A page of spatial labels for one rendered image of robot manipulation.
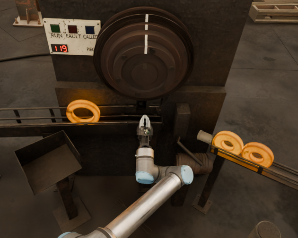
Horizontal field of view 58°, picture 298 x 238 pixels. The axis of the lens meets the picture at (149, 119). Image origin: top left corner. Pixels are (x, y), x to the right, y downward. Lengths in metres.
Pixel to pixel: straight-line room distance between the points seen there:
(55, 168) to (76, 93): 0.42
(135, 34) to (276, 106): 2.19
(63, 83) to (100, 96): 0.21
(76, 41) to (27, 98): 1.60
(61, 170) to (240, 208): 1.32
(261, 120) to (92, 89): 1.84
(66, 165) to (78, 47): 0.62
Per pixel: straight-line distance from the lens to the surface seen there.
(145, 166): 1.35
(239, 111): 2.87
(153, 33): 1.18
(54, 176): 1.52
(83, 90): 1.55
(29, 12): 4.23
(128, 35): 1.18
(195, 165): 1.65
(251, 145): 1.48
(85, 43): 1.41
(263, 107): 3.02
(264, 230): 1.56
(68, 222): 2.03
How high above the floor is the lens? 1.83
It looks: 45 degrees down
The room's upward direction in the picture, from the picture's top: 5 degrees clockwise
